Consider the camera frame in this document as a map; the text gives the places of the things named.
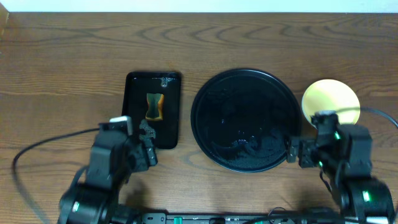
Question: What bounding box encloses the orange green sponge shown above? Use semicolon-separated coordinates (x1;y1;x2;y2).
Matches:
146;93;164;121

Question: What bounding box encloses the yellow plate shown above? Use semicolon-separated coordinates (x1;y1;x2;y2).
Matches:
301;79;360;125

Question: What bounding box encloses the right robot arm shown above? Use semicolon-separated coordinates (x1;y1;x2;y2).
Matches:
285;124;396;223

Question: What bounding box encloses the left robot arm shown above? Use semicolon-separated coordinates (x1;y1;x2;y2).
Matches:
58;136;157;223

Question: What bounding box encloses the rectangular black tray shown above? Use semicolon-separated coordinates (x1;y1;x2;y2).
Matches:
121;71;182;149

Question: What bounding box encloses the round black tray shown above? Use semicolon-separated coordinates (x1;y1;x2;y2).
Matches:
190;68;302;173

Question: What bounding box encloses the black equipment bar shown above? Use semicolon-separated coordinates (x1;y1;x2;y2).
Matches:
108;207;364;224

